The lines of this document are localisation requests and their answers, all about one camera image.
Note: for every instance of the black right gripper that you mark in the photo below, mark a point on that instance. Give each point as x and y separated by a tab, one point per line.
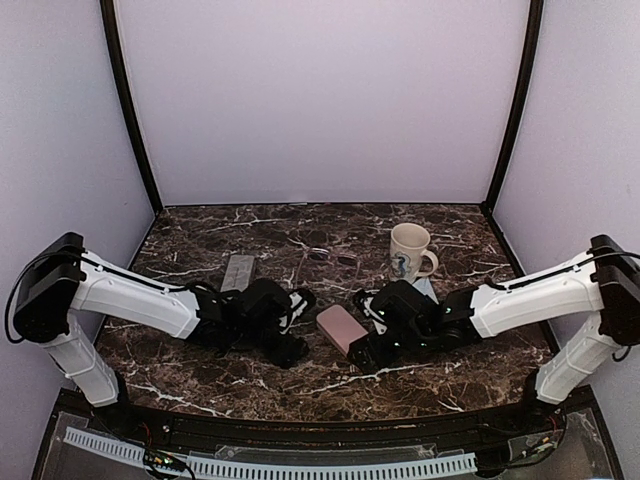
363	361

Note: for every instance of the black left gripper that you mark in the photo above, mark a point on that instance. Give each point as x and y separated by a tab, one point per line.
289	353

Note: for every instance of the pink glasses case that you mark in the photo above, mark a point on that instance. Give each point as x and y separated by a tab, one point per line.
340	327

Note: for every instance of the grey glasses case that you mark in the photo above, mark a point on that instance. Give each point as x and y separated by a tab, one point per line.
239	273

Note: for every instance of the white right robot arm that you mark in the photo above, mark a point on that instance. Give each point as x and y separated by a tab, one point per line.
602	282

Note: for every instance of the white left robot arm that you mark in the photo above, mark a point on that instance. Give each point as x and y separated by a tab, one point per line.
66	278

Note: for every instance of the light blue cloth near mug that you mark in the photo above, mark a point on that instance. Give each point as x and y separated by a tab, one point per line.
424	286

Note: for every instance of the cream ceramic mug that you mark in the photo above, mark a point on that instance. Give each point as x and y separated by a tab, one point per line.
410	256

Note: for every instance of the black front rail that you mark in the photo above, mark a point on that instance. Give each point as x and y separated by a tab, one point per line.
206	433

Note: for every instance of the clear frame dark-lens sunglasses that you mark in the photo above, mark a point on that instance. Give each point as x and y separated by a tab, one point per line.
327	266

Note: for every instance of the white slotted cable duct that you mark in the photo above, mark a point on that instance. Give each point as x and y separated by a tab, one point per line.
247	463

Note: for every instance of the black right corner post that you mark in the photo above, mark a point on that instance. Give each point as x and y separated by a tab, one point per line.
523	79

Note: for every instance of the black corner post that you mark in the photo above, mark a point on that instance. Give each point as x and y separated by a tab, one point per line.
123	89
523	79

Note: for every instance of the black left corner post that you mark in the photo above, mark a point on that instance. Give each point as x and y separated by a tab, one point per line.
123	89

